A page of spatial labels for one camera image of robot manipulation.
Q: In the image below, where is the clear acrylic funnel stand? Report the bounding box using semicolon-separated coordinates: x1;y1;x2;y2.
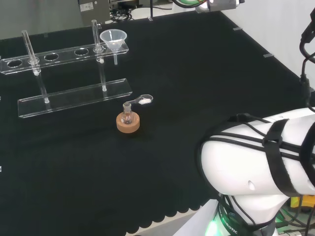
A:
0;19;133;120

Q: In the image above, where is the clear plastic funnel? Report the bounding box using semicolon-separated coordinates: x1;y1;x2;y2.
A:
99;29;127;66

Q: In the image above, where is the glass weighing funnel with powder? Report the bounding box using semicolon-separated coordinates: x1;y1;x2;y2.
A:
126;94;154;106

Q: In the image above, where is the green cable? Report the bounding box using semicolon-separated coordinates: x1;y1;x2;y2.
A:
175;0;198;7

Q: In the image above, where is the yellow stop button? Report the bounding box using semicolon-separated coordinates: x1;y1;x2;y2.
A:
289;195;315;210

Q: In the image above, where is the black bench cloth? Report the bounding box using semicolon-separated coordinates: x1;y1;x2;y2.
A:
0;11;315;236

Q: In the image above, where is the grey metal cabinet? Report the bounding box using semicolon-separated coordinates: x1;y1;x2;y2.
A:
78;0;111;27

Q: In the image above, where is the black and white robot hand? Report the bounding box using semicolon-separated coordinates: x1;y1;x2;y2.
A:
195;0;246;14

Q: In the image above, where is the cork ring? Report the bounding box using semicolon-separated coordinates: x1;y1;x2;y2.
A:
116;111;141;134

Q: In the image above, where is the small round-bottom glass flask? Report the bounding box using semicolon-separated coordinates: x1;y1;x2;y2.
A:
121;102;135;125

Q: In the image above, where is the black cable with connector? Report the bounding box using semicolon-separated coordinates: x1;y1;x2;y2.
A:
299;14;315;109

